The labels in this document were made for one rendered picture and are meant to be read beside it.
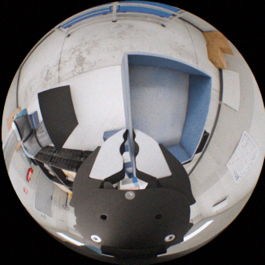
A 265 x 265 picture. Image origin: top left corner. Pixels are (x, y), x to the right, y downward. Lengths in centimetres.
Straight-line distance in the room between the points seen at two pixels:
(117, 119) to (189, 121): 45
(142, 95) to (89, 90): 43
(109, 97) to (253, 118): 274
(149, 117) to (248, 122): 254
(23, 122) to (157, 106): 53
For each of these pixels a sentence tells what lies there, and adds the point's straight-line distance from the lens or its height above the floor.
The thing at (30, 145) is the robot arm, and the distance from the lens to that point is 52.
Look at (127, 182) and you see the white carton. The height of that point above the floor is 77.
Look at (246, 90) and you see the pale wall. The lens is 267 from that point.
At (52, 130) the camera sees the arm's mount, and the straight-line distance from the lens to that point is 42.
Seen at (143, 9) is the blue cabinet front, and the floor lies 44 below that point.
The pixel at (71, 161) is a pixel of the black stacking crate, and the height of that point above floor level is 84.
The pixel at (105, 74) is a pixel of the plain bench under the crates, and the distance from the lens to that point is 53.
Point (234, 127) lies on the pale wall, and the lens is 267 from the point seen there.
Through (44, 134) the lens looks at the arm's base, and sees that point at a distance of 48.
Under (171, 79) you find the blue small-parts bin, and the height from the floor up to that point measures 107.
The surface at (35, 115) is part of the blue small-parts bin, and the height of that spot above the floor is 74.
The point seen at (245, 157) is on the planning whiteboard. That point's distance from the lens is 272.
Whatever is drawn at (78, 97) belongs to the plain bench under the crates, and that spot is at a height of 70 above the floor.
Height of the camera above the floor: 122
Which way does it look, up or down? 57 degrees down
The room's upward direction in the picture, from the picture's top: 163 degrees clockwise
